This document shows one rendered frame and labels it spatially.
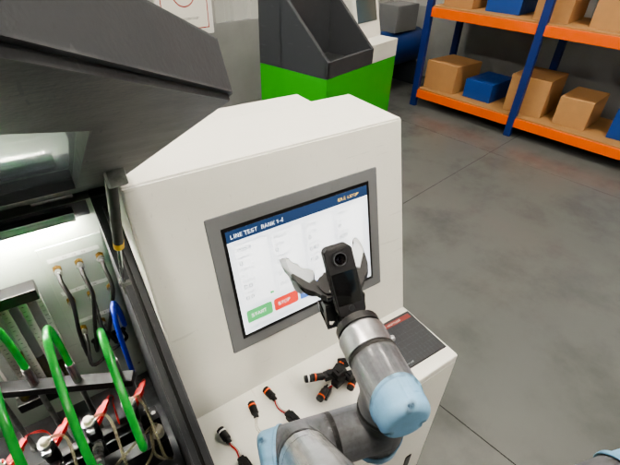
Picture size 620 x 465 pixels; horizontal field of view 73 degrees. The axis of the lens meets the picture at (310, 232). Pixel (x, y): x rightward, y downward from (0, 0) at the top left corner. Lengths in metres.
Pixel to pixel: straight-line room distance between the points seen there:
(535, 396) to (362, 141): 1.89
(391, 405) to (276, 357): 0.61
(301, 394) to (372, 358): 0.56
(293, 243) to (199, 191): 0.27
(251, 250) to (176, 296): 0.19
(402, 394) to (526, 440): 1.90
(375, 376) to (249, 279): 0.47
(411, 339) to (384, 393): 0.72
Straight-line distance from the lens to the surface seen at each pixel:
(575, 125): 5.52
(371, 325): 0.63
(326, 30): 4.91
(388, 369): 0.59
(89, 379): 1.12
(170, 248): 0.88
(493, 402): 2.49
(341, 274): 0.65
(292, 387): 1.15
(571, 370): 2.83
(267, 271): 0.99
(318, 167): 0.99
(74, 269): 1.12
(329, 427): 0.65
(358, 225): 1.11
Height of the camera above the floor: 1.94
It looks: 36 degrees down
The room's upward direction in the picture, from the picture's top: 2 degrees clockwise
